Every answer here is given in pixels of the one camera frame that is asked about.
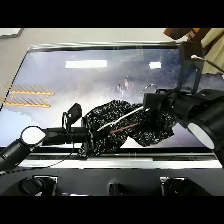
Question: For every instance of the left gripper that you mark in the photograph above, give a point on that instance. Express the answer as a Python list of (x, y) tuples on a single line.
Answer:
[(80, 137)]

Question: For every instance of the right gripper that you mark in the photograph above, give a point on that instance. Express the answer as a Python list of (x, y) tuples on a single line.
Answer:
[(158, 101)]

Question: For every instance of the black speckled garment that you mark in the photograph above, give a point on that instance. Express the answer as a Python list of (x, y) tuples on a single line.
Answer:
[(110, 115)]

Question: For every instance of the white and brown clothes hanger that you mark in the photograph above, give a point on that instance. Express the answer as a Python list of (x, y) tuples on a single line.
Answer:
[(123, 116)]

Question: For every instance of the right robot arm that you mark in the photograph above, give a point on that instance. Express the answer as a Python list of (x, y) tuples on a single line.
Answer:
[(206, 113)]

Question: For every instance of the cream garment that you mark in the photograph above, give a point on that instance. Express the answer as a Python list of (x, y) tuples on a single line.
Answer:
[(215, 63)]

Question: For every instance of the brown garment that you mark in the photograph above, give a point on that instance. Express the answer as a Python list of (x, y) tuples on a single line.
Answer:
[(176, 32)]

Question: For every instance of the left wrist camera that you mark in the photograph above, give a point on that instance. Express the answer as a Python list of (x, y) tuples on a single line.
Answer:
[(74, 111)]

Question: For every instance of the silver frame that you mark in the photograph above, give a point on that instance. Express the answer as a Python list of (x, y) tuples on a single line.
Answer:
[(133, 164)]

